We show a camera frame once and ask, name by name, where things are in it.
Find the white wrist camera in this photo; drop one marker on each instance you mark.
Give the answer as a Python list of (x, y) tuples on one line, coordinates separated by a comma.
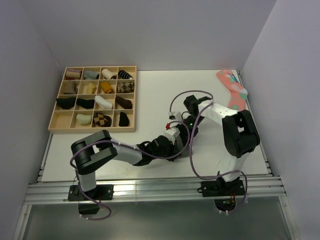
[(171, 133), (175, 115)]

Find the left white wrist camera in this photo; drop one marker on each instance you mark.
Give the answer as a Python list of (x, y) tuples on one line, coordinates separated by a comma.
[(171, 133)]

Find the cream rolled sock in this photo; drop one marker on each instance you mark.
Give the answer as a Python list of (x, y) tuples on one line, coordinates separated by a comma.
[(89, 89)]

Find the dark brown rolled sock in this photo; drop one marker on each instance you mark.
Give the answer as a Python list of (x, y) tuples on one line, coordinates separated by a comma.
[(124, 103)]

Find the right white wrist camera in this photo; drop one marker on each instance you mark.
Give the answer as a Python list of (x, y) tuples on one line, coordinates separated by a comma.
[(175, 115)]

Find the pale green rolled sock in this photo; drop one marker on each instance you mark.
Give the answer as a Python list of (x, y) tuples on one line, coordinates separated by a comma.
[(84, 119)]

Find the wooden compartment tray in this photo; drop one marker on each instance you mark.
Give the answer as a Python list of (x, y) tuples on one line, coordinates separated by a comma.
[(93, 98)]

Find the brown argyle rolled sock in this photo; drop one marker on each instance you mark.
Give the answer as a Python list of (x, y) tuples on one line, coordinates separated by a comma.
[(101, 120)]

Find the beige purple rolled sock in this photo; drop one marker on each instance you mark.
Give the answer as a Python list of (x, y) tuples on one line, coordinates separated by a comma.
[(73, 74)]

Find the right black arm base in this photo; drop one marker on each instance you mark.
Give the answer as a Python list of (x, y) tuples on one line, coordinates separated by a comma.
[(224, 193)]

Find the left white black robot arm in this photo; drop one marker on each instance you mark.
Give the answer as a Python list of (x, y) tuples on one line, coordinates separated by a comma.
[(94, 151)]

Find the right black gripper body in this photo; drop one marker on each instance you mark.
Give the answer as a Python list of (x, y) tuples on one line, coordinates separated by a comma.
[(190, 123)]

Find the white brown rolled sock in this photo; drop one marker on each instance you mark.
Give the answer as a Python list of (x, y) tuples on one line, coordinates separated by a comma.
[(108, 75)]

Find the pink patterned sock pair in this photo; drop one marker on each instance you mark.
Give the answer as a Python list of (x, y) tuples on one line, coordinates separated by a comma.
[(238, 94)]

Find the black rolled sock left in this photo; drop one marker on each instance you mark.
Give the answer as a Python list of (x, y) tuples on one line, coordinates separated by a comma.
[(66, 103)]

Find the black rolled sock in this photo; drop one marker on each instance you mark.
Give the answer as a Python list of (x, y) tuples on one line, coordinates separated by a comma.
[(85, 103), (124, 121), (66, 103)]

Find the taupe rolled sock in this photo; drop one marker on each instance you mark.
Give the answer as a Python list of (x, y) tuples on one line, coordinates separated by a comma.
[(70, 88)]

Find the light blue rolled sock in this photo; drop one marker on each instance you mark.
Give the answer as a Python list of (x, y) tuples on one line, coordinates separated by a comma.
[(90, 75)]

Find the black rolled sock bottom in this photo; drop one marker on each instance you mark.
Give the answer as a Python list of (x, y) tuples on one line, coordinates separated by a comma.
[(124, 121)]

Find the black rolled sock middle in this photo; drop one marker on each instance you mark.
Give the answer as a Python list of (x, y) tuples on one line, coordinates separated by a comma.
[(85, 103)]

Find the brown checkered rolled sock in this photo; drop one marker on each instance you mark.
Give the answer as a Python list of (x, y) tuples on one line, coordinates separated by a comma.
[(125, 87)]

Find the aluminium rail frame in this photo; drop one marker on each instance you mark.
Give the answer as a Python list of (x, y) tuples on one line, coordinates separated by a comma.
[(140, 190)]

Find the black white striped sock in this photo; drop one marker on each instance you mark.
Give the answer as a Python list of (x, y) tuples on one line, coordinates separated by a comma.
[(124, 75)]

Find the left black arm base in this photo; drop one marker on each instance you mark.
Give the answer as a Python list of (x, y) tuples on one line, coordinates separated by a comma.
[(102, 192)]

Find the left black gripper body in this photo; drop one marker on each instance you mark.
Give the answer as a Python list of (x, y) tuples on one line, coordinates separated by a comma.
[(168, 152)]

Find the mustard yellow rolled sock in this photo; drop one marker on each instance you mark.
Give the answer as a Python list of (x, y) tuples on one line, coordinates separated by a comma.
[(106, 88)]

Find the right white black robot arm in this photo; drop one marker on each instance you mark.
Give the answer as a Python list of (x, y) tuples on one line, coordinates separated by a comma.
[(240, 135)]

